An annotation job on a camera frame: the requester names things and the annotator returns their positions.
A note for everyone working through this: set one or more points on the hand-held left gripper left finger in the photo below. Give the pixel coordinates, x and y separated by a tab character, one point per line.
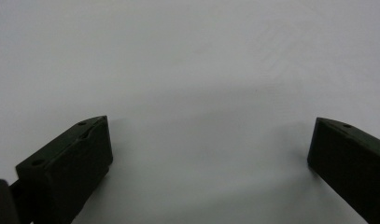
69	168

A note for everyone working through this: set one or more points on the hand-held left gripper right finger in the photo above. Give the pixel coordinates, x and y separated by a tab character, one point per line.
349	165

